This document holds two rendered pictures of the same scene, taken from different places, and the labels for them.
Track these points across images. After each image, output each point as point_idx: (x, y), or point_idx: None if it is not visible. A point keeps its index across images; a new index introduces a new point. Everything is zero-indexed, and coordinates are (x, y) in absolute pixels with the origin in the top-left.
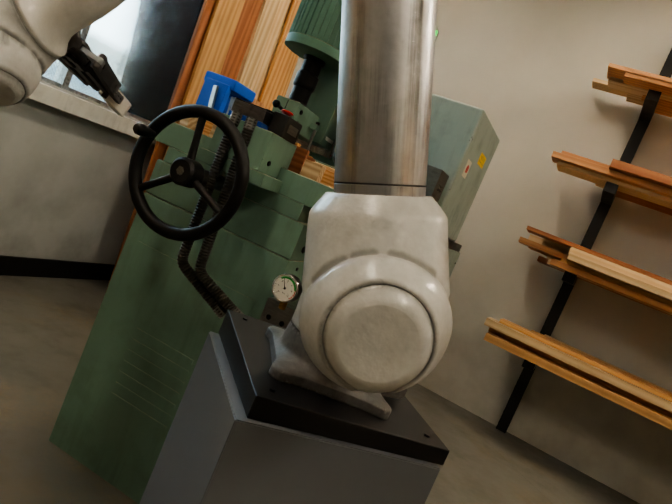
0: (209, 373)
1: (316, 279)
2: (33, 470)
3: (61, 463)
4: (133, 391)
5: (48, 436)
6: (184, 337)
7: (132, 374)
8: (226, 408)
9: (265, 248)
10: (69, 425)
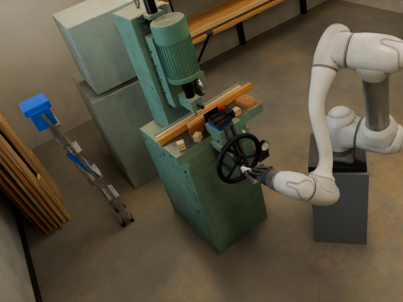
0: None
1: (390, 145)
2: (239, 258)
3: (233, 250)
4: (234, 215)
5: (216, 255)
6: (237, 188)
7: (230, 213)
8: (358, 176)
9: (242, 144)
10: (222, 244)
